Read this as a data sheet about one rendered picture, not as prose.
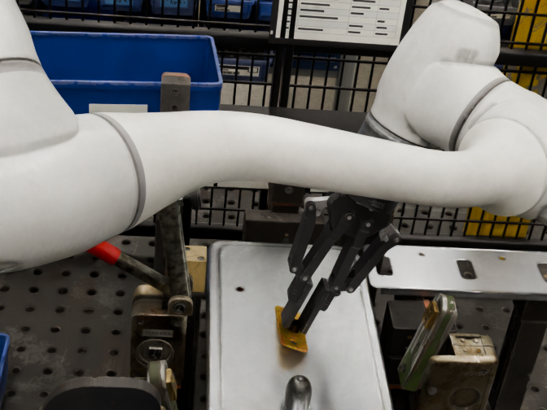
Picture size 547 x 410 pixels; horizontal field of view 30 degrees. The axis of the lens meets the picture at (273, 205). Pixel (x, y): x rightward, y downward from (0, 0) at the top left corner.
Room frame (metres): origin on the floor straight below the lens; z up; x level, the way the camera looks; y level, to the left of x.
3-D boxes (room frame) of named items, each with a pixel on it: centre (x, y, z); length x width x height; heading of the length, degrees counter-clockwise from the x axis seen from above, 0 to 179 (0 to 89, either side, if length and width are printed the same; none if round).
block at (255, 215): (1.25, -0.02, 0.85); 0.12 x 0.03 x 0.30; 97
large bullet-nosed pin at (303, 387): (0.86, -0.05, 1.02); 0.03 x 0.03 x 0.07
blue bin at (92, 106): (1.38, 0.26, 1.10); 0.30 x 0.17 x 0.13; 102
